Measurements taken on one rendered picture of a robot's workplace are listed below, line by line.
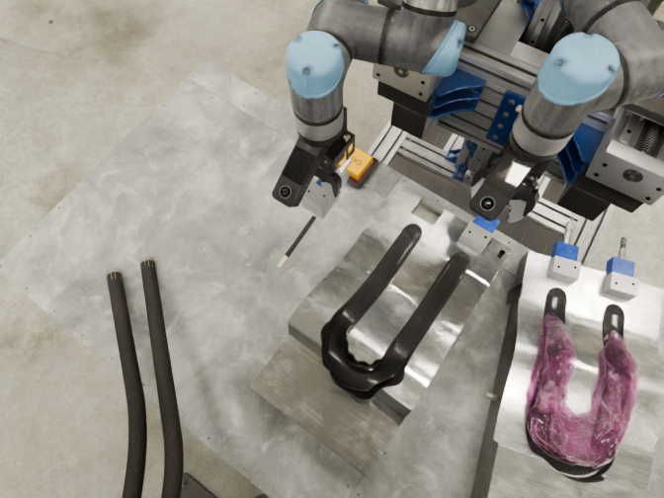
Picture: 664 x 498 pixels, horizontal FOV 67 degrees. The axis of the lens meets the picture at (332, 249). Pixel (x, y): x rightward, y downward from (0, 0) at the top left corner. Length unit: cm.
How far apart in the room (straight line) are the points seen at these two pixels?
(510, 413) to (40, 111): 229
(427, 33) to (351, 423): 64
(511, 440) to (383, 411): 22
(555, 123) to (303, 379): 60
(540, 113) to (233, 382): 72
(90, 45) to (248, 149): 168
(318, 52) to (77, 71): 211
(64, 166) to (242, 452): 169
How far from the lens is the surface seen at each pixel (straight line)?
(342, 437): 94
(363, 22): 76
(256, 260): 109
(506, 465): 93
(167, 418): 94
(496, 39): 125
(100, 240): 122
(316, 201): 96
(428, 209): 106
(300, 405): 95
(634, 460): 105
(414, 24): 74
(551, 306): 107
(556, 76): 65
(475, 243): 99
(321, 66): 68
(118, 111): 249
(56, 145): 250
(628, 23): 75
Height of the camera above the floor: 180
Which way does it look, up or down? 68 degrees down
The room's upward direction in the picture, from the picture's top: 4 degrees counter-clockwise
